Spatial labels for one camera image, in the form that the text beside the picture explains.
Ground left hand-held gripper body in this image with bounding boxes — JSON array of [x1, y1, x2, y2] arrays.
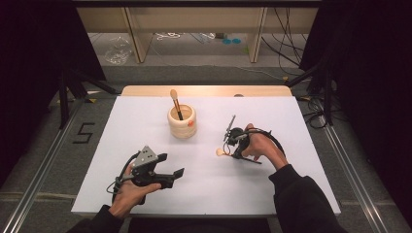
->
[[130, 145, 174, 190]]

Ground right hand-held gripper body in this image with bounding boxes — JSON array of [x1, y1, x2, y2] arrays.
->
[[223, 115, 251, 153]]

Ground small makeup brush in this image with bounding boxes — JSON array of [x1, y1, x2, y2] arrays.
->
[[215, 147, 262, 165]]

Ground cream ringed brush holder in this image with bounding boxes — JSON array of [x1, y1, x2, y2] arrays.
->
[[166, 104, 197, 140]]

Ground large makeup brush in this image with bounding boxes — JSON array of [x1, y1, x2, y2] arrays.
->
[[169, 88, 185, 121]]

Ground person's right hand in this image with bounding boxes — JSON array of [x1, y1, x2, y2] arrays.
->
[[241, 122, 289, 171]]

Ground person's left hand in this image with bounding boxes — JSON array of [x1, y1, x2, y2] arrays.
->
[[109, 164, 162, 219]]

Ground wooden table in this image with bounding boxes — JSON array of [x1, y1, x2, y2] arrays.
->
[[120, 84, 292, 97]]

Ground black metal stand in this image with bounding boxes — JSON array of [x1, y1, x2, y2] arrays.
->
[[285, 59, 335, 127], [57, 66, 120, 131]]

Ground clear plastic bag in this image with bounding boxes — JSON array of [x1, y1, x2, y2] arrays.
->
[[104, 36, 134, 66]]

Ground dark curtain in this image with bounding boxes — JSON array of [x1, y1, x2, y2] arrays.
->
[[299, 0, 412, 227], [0, 0, 107, 187]]

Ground left hand-held gripper cable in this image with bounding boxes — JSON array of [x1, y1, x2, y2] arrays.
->
[[106, 151, 141, 204]]

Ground hand-held gripper cable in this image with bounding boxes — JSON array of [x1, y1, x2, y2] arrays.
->
[[106, 151, 141, 204], [247, 128, 287, 158]]

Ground right hand-held gripper cable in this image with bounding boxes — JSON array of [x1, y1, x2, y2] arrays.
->
[[247, 128, 287, 158]]

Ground black cables on floor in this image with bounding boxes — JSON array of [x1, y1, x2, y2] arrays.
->
[[297, 93, 328, 130]]

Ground metal floor rail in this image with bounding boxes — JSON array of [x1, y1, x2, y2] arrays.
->
[[319, 120, 392, 233], [0, 98, 84, 233]]

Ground wooden shelf frame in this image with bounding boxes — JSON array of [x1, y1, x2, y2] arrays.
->
[[77, 7, 320, 64]]

